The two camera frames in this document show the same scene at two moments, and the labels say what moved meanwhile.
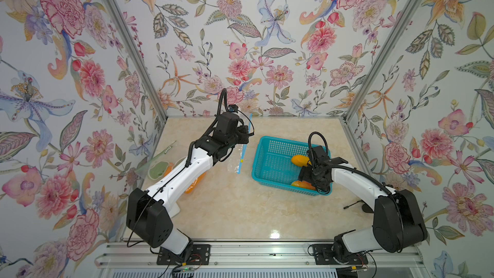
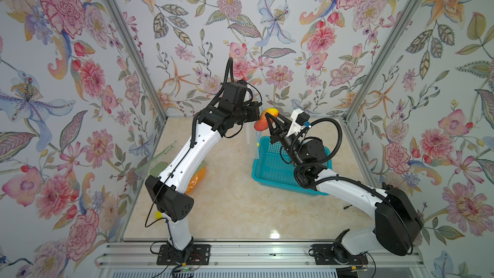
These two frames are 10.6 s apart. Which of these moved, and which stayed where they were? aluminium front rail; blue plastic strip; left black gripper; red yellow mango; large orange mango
Moved: red yellow mango; blue plastic strip; left black gripper
Stayed: large orange mango; aluminium front rail
